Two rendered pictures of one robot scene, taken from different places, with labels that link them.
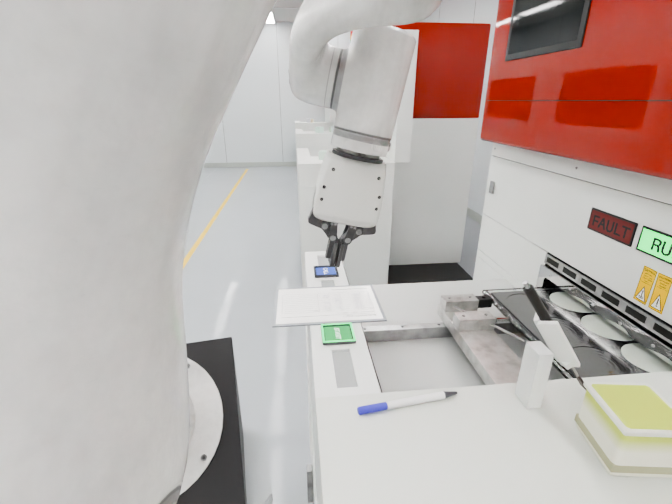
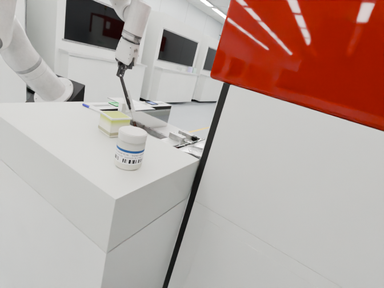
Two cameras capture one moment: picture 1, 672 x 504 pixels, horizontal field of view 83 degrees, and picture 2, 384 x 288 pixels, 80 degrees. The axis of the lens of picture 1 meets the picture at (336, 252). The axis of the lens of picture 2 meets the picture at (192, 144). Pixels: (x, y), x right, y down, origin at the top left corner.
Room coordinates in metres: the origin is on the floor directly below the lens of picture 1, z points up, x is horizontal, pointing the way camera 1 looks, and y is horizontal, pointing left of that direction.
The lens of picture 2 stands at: (-0.13, -0.93, 1.26)
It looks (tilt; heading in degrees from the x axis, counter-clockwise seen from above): 20 degrees down; 33
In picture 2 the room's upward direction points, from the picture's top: 15 degrees clockwise
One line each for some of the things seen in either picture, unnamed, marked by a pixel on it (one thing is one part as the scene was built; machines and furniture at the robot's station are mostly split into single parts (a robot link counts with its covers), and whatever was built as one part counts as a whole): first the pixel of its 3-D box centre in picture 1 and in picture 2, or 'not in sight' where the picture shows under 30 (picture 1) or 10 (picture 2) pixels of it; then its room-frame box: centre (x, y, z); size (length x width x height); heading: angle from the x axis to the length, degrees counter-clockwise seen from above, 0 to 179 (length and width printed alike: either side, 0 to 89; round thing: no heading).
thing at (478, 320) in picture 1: (473, 320); (177, 136); (0.71, -0.30, 0.89); 0.08 x 0.03 x 0.03; 96
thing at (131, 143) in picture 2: not in sight; (130, 147); (0.23, -0.52, 1.01); 0.07 x 0.07 x 0.10
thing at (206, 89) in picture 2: not in sight; (206, 71); (6.77, 3.74, 1.00); 1.80 x 1.08 x 2.00; 6
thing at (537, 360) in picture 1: (549, 358); (126, 108); (0.40, -0.27, 1.03); 0.06 x 0.04 x 0.13; 96
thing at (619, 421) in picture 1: (629, 428); (114, 123); (0.32, -0.33, 1.00); 0.07 x 0.07 x 0.07; 88
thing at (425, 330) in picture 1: (456, 328); (180, 145); (0.77, -0.29, 0.84); 0.50 x 0.02 x 0.03; 96
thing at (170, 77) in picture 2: not in sight; (167, 62); (4.58, 3.51, 1.00); 1.80 x 1.08 x 2.00; 6
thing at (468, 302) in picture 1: (459, 302); (186, 134); (0.79, -0.29, 0.89); 0.08 x 0.03 x 0.03; 96
